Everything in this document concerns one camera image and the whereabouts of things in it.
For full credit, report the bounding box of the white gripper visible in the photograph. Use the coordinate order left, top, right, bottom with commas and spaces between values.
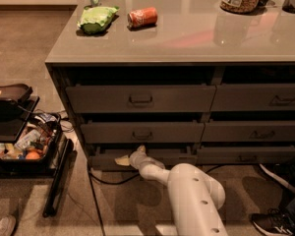
115, 145, 164, 169

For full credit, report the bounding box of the drawer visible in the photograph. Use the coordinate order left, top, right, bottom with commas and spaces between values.
202, 121, 295, 142
88, 146, 197, 171
211, 84, 295, 112
81, 121, 205, 144
66, 85, 215, 113
197, 146, 295, 164

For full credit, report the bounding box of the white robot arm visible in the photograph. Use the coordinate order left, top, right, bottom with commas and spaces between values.
115, 146, 228, 236

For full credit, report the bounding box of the grey drawer cabinet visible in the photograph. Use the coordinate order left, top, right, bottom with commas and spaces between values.
46, 0, 295, 160

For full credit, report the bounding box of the black bar on floor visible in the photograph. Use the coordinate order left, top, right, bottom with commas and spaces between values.
42, 139, 74, 217

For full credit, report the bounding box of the orange fruit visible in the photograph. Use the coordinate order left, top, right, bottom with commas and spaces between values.
26, 151, 40, 160

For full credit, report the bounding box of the black bin of items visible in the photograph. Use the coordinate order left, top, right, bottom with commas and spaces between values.
0, 113, 62, 176

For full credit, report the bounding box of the black tray with brown pouch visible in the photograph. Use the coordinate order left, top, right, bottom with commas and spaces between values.
0, 84, 39, 143

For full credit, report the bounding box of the white sneaker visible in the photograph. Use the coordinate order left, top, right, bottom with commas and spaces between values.
0, 215, 16, 236

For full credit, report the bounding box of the green chip bag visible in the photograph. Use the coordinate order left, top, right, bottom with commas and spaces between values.
77, 6, 119, 34

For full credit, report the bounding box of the orange soda can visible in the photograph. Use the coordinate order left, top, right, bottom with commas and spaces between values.
127, 7, 158, 29

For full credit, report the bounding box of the black sneaker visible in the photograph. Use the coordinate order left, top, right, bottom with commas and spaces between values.
260, 164, 295, 194
251, 208, 295, 236

